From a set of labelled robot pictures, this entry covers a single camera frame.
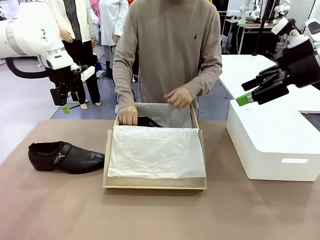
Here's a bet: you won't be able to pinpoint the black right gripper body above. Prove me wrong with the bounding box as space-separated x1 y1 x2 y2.
278 40 320 89

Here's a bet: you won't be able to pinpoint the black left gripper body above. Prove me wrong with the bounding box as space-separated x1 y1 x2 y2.
49 71 82 94

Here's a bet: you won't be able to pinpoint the black leather buckle shoe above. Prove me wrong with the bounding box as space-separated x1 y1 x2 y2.
27 141 106 175
136 116 165 128

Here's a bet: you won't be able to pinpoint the white tissue wrapping paper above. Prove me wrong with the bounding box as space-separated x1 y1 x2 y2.
107 102 207 180

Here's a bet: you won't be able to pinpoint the beige cardboard shoe box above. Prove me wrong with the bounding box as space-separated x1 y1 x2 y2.
102 102 208 191

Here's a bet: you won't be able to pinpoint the person's right forearm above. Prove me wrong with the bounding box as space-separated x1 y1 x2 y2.
112 57 138 111

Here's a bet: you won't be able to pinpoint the person's left forearm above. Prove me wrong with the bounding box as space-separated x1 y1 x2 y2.
184 58 223 97

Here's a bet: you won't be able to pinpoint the white shoe box lid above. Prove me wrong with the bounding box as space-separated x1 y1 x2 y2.
226 98 320 182

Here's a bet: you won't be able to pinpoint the white label on foam box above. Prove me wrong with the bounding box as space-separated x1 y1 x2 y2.
281 158 309 165

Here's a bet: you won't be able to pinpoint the person's right hand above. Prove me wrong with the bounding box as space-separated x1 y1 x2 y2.
117 105 139 127

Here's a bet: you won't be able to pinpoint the person's left hand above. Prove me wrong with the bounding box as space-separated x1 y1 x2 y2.
163 86 195 109

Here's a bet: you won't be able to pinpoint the black framed desk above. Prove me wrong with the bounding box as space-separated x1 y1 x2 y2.
222 9 285 56

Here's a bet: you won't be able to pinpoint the black stand pole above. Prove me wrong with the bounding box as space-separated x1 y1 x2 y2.
251 0 270 56

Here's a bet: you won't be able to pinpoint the bystander white jacket black trousers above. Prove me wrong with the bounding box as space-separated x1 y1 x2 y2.
44 0 102 110

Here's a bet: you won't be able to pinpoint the bystander in white coat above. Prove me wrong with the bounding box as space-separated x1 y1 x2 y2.
98 0 130 78

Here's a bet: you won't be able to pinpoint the bystander in pink top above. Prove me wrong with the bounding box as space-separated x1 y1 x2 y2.
90 0 102 27

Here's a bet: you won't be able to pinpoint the person in beige sweater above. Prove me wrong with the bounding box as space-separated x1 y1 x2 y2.
112 0 223 118

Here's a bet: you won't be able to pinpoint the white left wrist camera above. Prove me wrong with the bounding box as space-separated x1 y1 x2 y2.
80 65 96 82

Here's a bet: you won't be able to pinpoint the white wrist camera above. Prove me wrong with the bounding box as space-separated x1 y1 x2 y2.
80 65 96 82
271 17 311 50

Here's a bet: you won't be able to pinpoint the black corrugated cable hose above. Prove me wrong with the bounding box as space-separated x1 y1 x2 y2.
4 56 57 80

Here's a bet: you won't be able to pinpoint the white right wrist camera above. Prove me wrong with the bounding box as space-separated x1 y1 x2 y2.
271 17 311 50

